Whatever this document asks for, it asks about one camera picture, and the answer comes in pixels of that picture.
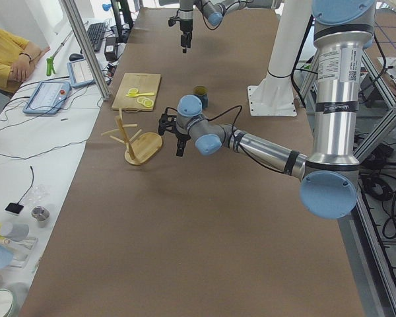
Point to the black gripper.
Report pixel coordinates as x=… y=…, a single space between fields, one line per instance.
x=181 y=137
x=185 y=27

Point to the teal mug yellow inside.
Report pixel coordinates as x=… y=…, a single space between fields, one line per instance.
x=201 y=93

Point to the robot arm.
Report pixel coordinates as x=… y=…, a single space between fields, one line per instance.
x=212 y=13
x=342 y=30

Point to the wooden cup rack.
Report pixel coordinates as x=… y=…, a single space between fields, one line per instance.
x=140 y=147

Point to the steel cup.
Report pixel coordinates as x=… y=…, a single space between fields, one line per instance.
x=41 y=215

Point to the grey cup lying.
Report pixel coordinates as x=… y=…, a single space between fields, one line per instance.
x=14 y=231

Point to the lemon slice end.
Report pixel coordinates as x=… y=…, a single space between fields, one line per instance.
x=149 y=105

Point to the lemon slice middle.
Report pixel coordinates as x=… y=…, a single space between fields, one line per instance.
x=146 y=101

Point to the yellow plastic knife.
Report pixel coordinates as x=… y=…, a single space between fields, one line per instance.
x=140 y=94

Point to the lemon slice top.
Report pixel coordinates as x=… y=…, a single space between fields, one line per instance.
x=140 y=99

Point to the wooden cutting board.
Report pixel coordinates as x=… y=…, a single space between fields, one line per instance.
x=145 y=82

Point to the lemon slice under knife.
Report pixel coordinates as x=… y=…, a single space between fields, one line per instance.
x=133 y=92

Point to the black power adapter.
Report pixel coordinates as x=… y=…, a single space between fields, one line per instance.
x=111 y=49

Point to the black keyboard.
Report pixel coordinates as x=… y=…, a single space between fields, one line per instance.
x=95 y=33

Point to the brown table mat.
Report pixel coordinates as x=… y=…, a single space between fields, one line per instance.
x=193 y=235

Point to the blue teach pendant far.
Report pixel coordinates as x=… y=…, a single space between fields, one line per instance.
x=79 y=73

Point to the blue teach pendant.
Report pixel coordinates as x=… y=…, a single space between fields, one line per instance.
x=79 y=73
x=48 y=98

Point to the black computer mouse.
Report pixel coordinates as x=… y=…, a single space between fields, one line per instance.
x=75 y=57

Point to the green grabber tool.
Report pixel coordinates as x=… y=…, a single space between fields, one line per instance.
x=50 y=66

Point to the blue teach pendant near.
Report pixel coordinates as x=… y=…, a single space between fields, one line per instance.
x=48 y=98

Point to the small black pad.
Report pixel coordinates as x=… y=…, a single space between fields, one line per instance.
x=14 y=208

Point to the person in yellow shirt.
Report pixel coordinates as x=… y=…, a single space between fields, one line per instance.
x=18 y=60

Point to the clear plastic tray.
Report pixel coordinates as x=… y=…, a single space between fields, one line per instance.
x=21 y=251

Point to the green rimmed bowl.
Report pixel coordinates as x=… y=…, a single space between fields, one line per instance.
x=8 y=306

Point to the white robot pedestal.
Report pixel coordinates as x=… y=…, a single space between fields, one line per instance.
x=274 y=94

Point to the aluminium frame post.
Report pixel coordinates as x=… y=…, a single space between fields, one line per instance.
x=80 y=33

